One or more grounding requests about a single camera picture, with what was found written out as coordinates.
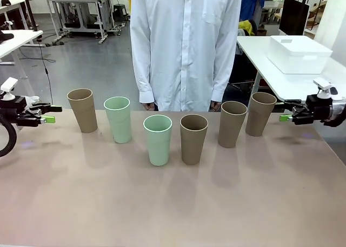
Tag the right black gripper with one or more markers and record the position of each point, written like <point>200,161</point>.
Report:
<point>316,110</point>

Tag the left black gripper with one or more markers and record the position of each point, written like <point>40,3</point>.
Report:
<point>19,112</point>

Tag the brown plastic cup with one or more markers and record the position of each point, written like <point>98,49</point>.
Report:
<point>231,130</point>
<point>258,120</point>
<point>192,147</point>
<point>85,114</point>

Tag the white plastic basket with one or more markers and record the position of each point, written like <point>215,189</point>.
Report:
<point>297,55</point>

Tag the green plastic cup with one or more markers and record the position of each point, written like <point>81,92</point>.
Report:
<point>158,144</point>
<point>119,122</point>

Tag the person's left forearm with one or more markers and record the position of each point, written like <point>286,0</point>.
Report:
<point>224,74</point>

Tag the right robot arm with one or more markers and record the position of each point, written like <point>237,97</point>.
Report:
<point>338,113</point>

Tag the person's right forearm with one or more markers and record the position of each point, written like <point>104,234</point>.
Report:
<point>144,74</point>

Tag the person's left hand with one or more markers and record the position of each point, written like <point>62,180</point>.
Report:
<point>216,106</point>

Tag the person's right hand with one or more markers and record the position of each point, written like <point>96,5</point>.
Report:
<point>149,106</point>

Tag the white crumpled cloth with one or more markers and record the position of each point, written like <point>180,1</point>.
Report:
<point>33,99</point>

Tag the white side table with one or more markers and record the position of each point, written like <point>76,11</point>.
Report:
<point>259,57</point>

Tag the white table with black object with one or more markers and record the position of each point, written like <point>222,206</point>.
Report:
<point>19,40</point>

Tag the black object on table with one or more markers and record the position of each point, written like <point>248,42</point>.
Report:
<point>5,37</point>

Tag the black monitor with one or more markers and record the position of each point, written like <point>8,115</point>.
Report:
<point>293,16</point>

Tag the yellow jacket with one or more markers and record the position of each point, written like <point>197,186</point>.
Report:
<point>246,26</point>

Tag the wooden chair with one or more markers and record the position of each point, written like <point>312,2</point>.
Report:
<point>315,12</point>

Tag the black stand pole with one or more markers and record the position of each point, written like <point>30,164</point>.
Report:
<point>29,9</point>

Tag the blue jacket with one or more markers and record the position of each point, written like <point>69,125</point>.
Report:
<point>251,3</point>

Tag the person's white coat torso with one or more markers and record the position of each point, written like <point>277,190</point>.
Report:
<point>183,41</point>

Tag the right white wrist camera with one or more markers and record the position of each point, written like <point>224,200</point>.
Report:
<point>325,89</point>

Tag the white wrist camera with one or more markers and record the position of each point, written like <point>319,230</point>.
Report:
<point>325,89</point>
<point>8,89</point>

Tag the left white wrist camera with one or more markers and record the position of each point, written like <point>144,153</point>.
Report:
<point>8,89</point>

